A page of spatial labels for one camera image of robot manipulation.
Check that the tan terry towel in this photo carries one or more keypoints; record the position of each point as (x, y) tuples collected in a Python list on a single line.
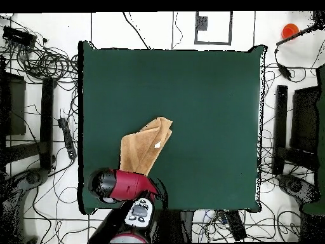
[(144, 147)]

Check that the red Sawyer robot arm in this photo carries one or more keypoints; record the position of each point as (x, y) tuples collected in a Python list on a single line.
[(124, 186)]

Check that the dark green table cloth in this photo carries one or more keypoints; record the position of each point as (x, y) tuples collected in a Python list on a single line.
[(215, 101)]

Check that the black power strip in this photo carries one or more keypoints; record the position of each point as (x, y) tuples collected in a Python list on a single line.
[(236, 225), (68, 137)]

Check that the black stand bar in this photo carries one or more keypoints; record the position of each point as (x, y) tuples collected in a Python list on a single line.
[(47, 122), (281, 122)]

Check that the grey stand base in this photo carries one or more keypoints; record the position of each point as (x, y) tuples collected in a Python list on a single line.
[(294, 185), (33, 176)]

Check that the black power adapter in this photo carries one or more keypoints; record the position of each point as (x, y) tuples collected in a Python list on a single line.
[(284, 71)]

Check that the dark box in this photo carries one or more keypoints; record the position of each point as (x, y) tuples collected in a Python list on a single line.
[(304, 117), (16, 106)]

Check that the orange cup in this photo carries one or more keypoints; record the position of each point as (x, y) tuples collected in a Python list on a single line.
[(290, 31)]

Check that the black rod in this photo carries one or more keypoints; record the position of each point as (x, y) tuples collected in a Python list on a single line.
[(294, 35)]

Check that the black electronics box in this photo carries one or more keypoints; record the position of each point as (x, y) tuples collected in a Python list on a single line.
[(19, 36)]

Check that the grey square floor frame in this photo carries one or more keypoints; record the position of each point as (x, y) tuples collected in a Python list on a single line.
[(213, 42)]

